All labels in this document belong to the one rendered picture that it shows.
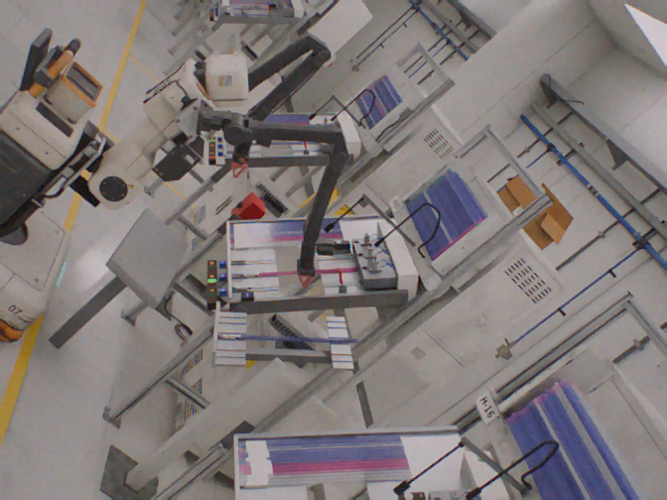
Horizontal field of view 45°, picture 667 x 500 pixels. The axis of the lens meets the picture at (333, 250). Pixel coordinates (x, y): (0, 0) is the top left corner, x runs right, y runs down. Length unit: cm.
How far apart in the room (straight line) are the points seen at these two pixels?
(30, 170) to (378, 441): 148
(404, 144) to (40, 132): 228
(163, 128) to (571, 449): 177
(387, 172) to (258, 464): 249
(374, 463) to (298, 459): 23
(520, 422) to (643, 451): 34
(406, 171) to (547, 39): 224
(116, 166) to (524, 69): 409
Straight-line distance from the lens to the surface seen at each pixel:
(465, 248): 319
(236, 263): 345
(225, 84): 295
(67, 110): 304
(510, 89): 652
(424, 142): 458
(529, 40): 646
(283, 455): 251
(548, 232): 364
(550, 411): 243
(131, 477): 330
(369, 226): 375
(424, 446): 261
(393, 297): 325
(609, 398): 261
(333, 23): 766
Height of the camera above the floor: 191
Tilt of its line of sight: 14 degrees down
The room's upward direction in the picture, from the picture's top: 50 degrees clockwise
